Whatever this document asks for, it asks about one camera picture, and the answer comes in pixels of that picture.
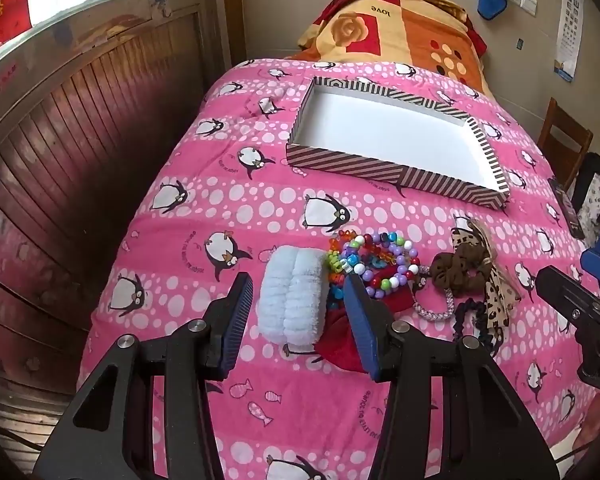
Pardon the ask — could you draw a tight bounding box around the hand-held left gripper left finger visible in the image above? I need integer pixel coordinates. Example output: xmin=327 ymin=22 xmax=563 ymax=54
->
xmin=30 ymin=271 xmax=255 ymax=480

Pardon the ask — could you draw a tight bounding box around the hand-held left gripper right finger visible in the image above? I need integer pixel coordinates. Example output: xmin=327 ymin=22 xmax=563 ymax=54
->
xmin=342 ymin=274 xmax=561 ymax=480

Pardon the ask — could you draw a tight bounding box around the red satin bow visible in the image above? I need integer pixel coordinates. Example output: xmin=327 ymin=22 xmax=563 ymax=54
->
xmin=314 ymin=270 xmax=416 ymax=373

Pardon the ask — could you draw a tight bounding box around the blue bead bracelet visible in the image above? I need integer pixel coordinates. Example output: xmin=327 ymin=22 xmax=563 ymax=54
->
xmin=329 ymin=252 xmax=396 ymax=313

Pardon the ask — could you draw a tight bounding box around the multicolour bead bracelet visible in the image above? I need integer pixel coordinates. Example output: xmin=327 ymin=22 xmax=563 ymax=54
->
xmin=347 ymin=232 xmax=416 ymax=303

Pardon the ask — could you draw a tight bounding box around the light blue fluffy headband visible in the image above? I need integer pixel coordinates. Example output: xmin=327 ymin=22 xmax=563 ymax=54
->
xmin=257 ymin=245 xmax=331 ymax=348

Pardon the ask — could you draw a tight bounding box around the leopard print bow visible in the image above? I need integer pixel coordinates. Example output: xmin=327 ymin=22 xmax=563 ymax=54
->
xmin=450 ymin=220 xmax=523 ymax=331

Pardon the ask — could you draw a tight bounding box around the silver braided hair tie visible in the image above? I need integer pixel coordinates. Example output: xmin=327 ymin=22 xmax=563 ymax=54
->
xmin=411 ymin=265 xmax=458 ymax=321

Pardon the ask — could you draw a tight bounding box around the purple bead bracelet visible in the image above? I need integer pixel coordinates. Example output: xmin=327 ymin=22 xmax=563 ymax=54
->
xmin=365 ymin=240 xmax=423 ymax=281

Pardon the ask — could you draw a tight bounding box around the black scrunchie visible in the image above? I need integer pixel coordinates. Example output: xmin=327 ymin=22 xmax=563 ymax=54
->
xmin=452 ymin=297 xmax=506 ymax=358

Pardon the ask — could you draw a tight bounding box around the brown scrunchie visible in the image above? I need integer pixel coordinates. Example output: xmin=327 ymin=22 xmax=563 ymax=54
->
xmin=428 ymin=247 xmax=493 ymax=297

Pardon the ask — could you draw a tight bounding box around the striped cardboard box lid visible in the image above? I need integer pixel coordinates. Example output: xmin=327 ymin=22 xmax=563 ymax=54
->
xmin=285 ymin=76 xmax=511 ymax=211

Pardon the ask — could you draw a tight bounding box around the white patterned cloth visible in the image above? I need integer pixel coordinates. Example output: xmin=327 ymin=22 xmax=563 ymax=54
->
xmin=570 ymin=175 xmax=600 ymax=248

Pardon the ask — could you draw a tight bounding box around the black clothing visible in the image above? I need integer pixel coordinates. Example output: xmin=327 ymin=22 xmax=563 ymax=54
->
xmin=575 ymin=152 xmax=600 ymax=226

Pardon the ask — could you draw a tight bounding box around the pink penguin blanket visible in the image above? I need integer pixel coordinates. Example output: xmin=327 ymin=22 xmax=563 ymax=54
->
xmin=77 ymin=57 xmax=600 ymax=480

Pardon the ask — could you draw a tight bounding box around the wooden chair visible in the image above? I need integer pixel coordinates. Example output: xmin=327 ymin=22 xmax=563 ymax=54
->
xmin=536 ymin=97 xmax=595 ymax=188

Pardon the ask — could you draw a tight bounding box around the white chart poster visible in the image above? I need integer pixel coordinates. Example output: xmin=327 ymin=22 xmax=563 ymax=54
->
xmin=552 ymin=0 xmax=588 ymax=81

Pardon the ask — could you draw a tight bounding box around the orange floral pillow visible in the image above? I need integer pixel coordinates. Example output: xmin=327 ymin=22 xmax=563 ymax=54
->
xmin=284 ymin=0 xmax=496 ymax=98

